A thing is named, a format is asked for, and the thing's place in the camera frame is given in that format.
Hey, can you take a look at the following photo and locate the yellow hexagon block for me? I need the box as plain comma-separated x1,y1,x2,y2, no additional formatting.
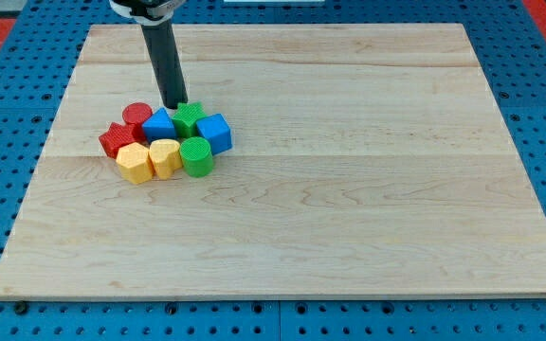
116,142,155,185

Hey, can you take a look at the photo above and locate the red cylinder block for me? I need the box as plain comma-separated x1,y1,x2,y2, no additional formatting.
121,102,153,142

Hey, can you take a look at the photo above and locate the red star block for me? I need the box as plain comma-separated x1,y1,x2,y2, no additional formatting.
99,122,145,158

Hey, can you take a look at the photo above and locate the blue cube block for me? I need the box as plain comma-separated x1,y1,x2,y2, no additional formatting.
196,113,232,155

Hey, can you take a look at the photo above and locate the green cylinder block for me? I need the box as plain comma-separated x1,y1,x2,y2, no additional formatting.
180,136,214,177

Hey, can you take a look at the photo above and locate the green star block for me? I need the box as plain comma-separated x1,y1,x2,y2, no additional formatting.
172,102,207,138

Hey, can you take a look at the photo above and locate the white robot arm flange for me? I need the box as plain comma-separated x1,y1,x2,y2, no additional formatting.
109,0,186,26

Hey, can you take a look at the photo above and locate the light wooden board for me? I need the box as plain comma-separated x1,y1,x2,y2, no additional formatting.
0,24,546,301

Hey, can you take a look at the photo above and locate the yellow heart block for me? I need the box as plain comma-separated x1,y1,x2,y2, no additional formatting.
149,139,183,180

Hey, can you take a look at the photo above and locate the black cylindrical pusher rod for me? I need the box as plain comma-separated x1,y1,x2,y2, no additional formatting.
141,21,188,109

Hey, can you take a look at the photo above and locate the blue triangle block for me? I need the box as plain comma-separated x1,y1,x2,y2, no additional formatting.
142,107,176,143

